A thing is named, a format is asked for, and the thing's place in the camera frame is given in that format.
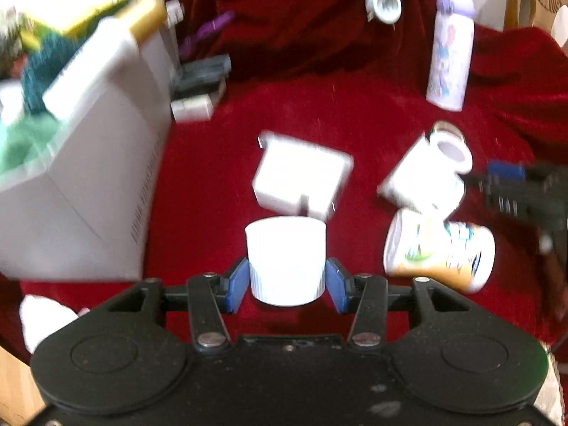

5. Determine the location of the white twin-bell alarm clock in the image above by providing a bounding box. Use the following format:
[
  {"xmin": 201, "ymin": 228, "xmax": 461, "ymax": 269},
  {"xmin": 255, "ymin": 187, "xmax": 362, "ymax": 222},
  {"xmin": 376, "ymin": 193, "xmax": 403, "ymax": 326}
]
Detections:
[{"xmin": 365, "ymin": 0, "xmax": 404, "ymax": 25}]

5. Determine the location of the printed yellow white jar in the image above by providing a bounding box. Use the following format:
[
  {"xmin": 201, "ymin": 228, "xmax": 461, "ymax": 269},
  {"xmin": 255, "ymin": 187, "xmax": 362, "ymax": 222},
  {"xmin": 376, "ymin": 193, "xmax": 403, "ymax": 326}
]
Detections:
[{"xmin": 383, "ymin": 208, "xmax": 496, "ymax": 294}]

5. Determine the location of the white power adapter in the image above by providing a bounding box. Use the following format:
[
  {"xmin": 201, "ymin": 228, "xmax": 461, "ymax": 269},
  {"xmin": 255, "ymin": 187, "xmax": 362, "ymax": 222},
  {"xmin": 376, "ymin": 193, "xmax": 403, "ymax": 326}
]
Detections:
[{"xmin": 251, "ymin": 131, "xmax": 354, "ymax": 222}]

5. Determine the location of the yellow green carton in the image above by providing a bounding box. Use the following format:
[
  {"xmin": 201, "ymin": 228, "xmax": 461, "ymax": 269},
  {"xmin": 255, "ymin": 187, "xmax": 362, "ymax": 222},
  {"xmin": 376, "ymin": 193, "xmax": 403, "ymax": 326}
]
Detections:
[{"xmin": 27, "ymin": 0, "xmax": 143, "ymax": 38}]

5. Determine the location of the white purple water bottle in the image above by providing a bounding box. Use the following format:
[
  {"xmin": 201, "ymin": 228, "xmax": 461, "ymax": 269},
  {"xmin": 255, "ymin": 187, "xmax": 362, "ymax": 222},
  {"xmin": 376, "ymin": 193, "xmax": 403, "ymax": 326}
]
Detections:
[{"xmin": 425, "ymin": 0, "xmax": 476, "ymax": 113}]

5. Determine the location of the teal knitted cloth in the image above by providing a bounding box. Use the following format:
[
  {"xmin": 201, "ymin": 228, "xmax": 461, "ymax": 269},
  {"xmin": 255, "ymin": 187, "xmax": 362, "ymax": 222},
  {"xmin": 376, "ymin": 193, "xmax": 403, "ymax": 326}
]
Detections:
[{"xmin": 20, "ymin": 31, "xmax": 76, "ymax": 114}]

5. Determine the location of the small white block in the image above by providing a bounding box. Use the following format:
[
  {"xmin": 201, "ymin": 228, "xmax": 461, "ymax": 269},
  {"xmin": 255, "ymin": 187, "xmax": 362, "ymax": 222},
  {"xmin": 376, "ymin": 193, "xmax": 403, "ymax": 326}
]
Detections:
[{"xmin": 171, "ymin": 95, "xmax": 214, "ymax": 124}]

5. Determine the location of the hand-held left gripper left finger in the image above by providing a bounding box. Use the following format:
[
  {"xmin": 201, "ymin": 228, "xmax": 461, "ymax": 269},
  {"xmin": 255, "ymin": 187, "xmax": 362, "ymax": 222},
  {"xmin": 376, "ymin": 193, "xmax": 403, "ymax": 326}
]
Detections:
[{"xmin": 89, "ymin": 257, "xmax": 249, "ymax": 351}]

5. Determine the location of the black flat box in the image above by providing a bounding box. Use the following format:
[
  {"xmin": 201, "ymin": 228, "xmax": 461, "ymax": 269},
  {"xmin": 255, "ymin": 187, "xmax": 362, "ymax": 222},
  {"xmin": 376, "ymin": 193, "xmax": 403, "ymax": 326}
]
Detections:
[{"xmin": 171, "ymin": 54, "xmax": 232, "ymax": 100}]

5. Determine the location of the white crumpled cloth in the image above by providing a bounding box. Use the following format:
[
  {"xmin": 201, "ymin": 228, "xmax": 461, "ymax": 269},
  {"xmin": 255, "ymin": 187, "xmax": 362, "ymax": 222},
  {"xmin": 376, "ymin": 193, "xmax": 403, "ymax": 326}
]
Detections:
[{"xmin": 18, "ymin": 295, "xmax": 89, "ymax": 353}]

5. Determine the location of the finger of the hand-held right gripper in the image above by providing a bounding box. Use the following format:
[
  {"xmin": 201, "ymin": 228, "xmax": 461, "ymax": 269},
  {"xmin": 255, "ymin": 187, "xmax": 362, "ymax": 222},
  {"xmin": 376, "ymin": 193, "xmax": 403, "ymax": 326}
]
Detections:
[{"xmin": 461, "ymin": 162, "xmax": 568, "ymax": 231}]

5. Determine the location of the white charger plug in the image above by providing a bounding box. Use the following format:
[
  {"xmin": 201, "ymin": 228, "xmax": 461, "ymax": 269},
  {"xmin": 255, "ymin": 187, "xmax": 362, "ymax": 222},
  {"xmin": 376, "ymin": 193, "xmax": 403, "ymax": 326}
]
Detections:
[{"xmin": 165, "ymin": 0, "xmax": 185, "ymax": 25}]

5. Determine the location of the light green cloth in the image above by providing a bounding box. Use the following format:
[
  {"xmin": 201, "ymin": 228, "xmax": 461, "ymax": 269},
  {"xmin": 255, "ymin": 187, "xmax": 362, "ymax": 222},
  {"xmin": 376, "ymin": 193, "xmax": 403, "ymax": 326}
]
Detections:
[{"xmin": 0, "ymin": 113, "xmax": 63, "ymax": 178}]

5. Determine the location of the white cup-shaped jar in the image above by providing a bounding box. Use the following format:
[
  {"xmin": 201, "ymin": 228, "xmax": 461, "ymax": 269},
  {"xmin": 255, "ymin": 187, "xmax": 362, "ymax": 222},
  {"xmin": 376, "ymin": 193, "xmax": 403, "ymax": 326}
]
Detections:
[{"xmin": 377, "ymin": 131, "xmax": 473, "ymax": 216}]

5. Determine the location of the white tube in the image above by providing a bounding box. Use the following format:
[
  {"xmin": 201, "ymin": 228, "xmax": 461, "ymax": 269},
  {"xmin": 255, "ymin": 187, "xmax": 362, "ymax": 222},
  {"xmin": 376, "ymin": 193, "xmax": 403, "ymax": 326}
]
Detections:
[{"xmin": 42, "ymin": 0, "xmax": 167, "ymax": 118}]

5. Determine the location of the purple strap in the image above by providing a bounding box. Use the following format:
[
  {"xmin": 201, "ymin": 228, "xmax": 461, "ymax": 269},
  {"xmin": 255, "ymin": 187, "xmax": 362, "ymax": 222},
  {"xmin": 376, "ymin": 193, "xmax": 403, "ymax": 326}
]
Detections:
[{"xmin": 179, "ymin": 11, "xmax": 235, "ymax": 60}]

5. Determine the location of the red velvet cloth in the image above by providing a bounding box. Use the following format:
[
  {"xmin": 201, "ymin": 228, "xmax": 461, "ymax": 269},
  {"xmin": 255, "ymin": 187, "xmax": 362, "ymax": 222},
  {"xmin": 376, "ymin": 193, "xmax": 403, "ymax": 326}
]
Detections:
[{"xmin": 0, "ymin": 0, "xmax": 568, "ymax": 356}]

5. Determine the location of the white ribbed bottle cap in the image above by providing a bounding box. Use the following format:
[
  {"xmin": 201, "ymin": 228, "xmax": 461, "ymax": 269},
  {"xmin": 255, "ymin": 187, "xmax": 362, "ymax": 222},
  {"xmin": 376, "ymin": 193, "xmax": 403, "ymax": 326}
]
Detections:
[{"xmin": 245, "ymin": 217, "xmax": 328, "ymax": 307}]

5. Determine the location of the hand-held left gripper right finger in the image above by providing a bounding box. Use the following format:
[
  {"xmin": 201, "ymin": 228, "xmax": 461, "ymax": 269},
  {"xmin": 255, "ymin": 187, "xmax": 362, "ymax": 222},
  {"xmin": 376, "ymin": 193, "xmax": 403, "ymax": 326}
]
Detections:
[{"xmin": 325, "ymin": 257, "xmax": 484, "ymax": 351}]

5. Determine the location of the white cardboard box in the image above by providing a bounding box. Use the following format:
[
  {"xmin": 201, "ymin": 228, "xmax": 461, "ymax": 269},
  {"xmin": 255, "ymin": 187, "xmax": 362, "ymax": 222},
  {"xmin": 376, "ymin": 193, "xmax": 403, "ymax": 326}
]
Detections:
[{"xmin": 0, "ymin": 31, "xmax": 174, "ymax": 282}]

